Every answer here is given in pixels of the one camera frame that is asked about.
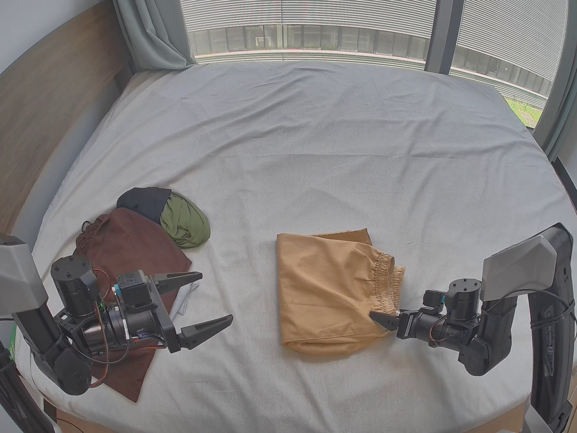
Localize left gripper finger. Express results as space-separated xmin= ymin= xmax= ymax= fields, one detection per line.
xmin=179 ymin=314 xmax=234 ymax=351
xmin=151 ymin=271 xmax=203 ymax=295

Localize brown shorts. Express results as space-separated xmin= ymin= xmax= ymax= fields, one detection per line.
xmin=71 ymin=209 xmax=192 ymax=403

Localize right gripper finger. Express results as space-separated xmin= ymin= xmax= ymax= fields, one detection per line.
xmin=369 ymin=312 xmax=400 ymax=331

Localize green garment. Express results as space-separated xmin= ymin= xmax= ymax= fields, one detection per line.
xmin=160 ymin=191 xmax=212 ymax=249

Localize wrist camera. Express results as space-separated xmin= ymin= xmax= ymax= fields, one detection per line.
xmin=115 ymin=271 xmax=151 ymax=315
xmin=423 ymin=289 xmax=448 ymax=311

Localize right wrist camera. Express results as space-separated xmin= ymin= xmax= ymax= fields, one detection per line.
xmin=423 ymin=289 xmax=448 ymax=311

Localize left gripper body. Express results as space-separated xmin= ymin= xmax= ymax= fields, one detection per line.
xmin=86 ymin=278 xmax=182 ymax=355

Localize window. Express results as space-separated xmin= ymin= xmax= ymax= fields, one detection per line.
xmin=173 ymin=0 xmax=571 ymax=152

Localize tan trousers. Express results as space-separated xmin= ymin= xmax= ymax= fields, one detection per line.
xmin=276 ymin=227 xmax=406 ymax=355

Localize white garment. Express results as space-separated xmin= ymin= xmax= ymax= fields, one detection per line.
xmin=169 ymin=280 xmax=202 ymax=324

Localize grey-green curtain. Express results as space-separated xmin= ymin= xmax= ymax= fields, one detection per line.
xmin=108 ymin=0 xmax=199 ymax=71
xmin=545 ymin=0 xmax=577 ymax=163

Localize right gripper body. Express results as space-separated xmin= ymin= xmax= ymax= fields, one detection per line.
xmin=395 ymin=310 xmax=447 ymax=344

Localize black garment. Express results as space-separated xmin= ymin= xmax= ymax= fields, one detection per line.
xmin=116 ymin=187 xmax=174 ymax=224

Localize bed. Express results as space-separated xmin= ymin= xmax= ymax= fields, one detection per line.
xmin=0 ymin=0 xmax=577 ymax=433

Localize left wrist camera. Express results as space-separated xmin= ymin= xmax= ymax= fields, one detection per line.
xmin=115 ymin=271 xmax=151 ymax=315

